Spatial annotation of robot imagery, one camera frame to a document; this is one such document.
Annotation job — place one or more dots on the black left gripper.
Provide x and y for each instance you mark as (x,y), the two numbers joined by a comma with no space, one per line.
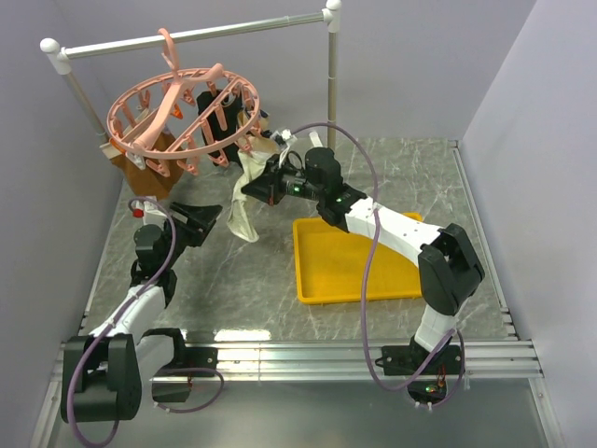
(200,222)

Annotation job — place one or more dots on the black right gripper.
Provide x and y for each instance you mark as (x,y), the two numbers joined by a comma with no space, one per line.
(267,188)

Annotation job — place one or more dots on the pale green white underwear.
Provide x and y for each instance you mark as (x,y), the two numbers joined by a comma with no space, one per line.
(239,222)

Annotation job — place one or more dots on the pink round clip hanger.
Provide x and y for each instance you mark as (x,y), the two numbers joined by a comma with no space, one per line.
(157,119)

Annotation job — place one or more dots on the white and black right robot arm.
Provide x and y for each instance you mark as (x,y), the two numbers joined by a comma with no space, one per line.
(449,267)

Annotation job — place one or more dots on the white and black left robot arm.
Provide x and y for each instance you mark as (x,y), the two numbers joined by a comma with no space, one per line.
(105,371)

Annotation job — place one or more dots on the beige hanging garment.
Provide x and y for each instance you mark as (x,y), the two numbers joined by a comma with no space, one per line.
(257,138)

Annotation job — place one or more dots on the brown hanging garment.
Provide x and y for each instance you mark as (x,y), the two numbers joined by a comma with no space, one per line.
(145,182)

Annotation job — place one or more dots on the black hanging garment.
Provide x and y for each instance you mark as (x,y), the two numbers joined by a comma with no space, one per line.
(231,107)

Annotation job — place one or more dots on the yellow plastic tray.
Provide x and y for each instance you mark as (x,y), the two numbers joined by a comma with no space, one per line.
(330,264)

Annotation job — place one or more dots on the silver white clothes rack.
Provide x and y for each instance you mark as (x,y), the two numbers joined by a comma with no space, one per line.
(61,57)

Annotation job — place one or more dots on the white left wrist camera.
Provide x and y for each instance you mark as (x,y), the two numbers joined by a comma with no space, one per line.
(146,210)

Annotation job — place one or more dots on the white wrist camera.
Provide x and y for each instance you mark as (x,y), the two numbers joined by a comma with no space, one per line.
(146,210)
(284,139)

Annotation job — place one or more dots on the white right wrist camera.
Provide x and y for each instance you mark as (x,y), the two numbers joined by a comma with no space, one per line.
(284,139)

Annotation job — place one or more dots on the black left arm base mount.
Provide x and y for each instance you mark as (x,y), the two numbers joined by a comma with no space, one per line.
(174,382)

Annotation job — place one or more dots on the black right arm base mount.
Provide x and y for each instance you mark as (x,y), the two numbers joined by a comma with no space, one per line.
(439,379)

